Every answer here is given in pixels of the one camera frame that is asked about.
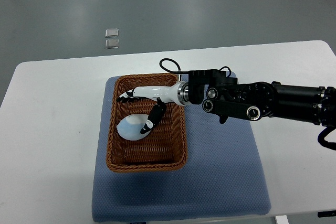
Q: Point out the brown wicker basket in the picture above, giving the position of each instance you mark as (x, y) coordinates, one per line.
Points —
(165, 148)

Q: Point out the upper metal floor plate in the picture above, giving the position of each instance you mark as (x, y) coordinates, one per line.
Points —
(112, 32)

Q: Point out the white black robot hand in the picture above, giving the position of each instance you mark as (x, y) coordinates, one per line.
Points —
(160, 94)

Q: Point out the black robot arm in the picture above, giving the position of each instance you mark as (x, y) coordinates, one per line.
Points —
(222, 95)

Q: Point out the blue fabric mat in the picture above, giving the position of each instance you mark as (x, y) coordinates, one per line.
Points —
(190, 166)

